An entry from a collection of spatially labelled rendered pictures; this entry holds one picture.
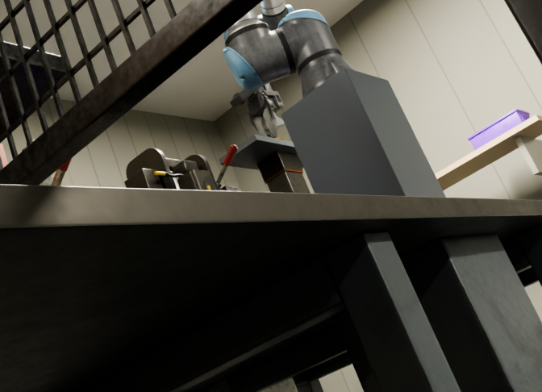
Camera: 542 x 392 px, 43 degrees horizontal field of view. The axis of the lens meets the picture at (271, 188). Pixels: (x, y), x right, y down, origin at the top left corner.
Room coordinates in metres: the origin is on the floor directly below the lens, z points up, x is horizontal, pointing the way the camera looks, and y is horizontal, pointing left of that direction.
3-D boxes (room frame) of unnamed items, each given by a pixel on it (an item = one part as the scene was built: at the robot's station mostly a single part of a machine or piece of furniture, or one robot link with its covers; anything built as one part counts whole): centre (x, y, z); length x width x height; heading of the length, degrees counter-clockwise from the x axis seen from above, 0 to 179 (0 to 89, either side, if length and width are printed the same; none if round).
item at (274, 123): (1.89, -0.09, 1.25); 0.06 x 0.03 x 0.09; 139
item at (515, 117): (3.59, -1.27, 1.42); 0.30 x 0.21 x 0.10; 55
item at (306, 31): (1.52, -0.22, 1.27); 0.13 x 0.12 x 0.14; 93
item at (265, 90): (1.91, -0.08, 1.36); 0.09 x 0.08 x 0.12; 139
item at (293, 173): (1.90, -0.05, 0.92); 0.10 x 0.08 x 0.45; 149
